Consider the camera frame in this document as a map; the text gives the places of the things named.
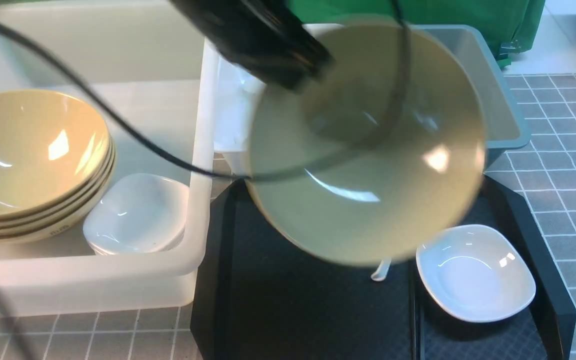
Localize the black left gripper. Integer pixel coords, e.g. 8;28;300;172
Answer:
172;0;332;91

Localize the yellow noodle bowl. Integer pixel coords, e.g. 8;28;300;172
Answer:
247;17;487;267

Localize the white soup spoon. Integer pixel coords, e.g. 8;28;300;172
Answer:
370;259;392;282

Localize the black chopstick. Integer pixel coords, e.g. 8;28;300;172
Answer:
407;259;422;360

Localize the white square dish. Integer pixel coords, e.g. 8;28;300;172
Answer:
415;224;537;324
82;173;190;255

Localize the stacked yellow bowl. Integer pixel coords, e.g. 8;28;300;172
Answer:
0;157;116;244
0;89;111;219
0;139;115;229
0;141;116;237

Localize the top stacked yellow bowl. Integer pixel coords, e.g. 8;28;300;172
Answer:
0;89;111;219

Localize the bottom stacked yellow bowl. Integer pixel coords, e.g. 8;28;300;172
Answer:
0;157;116;244

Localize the small white plastic bin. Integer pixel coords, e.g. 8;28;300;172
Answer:
213;23;349;176

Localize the large translucent white bin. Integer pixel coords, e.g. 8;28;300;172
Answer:
0;0;214;317

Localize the stacked white square dish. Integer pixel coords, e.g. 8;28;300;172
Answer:
82;173;190;255

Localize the blue plastic bin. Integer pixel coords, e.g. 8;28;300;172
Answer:
416;24;531;167

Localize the black serving tray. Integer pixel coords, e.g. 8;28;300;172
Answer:
190;176;576;360

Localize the black cable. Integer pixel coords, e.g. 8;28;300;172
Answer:
0;0;414;360

